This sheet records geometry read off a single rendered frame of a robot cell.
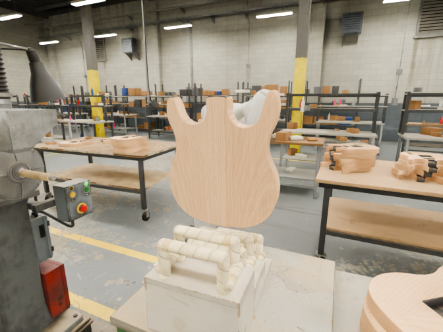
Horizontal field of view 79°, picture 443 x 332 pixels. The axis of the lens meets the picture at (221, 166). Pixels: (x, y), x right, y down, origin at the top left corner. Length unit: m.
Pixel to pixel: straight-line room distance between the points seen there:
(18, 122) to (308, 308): 1.13
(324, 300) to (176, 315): 0.48
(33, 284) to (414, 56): 11.77
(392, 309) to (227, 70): 12.18
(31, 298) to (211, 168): 1.39
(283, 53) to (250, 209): 11.38
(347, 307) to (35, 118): 1.26
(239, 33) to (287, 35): 2.06
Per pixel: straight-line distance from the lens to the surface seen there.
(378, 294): 0.94
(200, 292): 0.73
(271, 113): 0.71
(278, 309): 0.96
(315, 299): 1.02
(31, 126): 1.17
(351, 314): 1.06
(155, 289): 0.80
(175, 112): 0.81
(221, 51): 12.93
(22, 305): 1.91
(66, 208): 1.65
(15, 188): 1.49
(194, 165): 0.82
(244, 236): 0.91
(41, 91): 1.32
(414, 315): 0.92
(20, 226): 1.73
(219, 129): 0.76
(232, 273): 0.73
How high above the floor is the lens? 1.57
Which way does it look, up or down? 14 degrees down
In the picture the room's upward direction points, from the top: straight up
